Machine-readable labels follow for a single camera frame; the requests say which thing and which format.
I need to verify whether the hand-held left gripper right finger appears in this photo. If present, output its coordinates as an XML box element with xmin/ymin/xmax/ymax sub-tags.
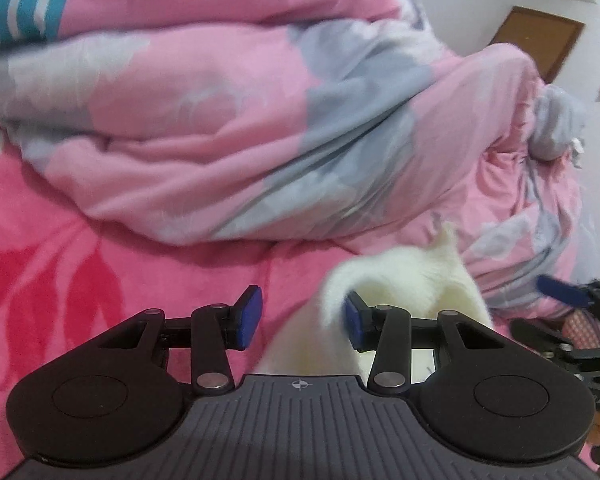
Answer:
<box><xmin>343</xmin><ymin>292</ymin><xmax>517</xmax><ymax>394</ymax></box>

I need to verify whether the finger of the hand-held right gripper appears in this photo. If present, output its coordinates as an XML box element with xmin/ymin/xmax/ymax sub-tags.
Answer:
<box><xmin>509</xmin><ymin>317</ymin><xmax>577</xmax><ymax>359</ymax></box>
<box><xmin>536</xmin><ymin>274</ymin><xmax>600</xmax><ymax>311</ymax></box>

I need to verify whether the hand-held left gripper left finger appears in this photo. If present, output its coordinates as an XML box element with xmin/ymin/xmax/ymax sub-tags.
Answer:
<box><xmin>97</xmin><ymin>285</ymin><xmax>264</xmax><ymax>395</ymax></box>

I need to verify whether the white fuzzy sweater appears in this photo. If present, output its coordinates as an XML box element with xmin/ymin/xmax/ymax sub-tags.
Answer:
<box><xmin>257</xmin><ymin>220</ymin><xmax>496</xmax><ymax>381</ymax></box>

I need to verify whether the pink floral bed sheet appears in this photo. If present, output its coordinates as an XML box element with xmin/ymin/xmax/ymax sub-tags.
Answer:
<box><xmin>0</xmin><ymin>110</ymin><xmax>511</xmax><ymax>480</ymax></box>

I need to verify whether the pink grey floral quilt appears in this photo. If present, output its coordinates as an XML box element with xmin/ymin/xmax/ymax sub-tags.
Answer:
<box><xmin>0</xmin><ymin>0</ymin><xmax>588</xmax><ymax>321</ymax></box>

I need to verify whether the brown wooden door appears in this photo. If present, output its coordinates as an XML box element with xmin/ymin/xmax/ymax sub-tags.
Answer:
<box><xmin>492</xmin><ymin>6</ymin><xmax>586</xmax><ymax>83</ymax></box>

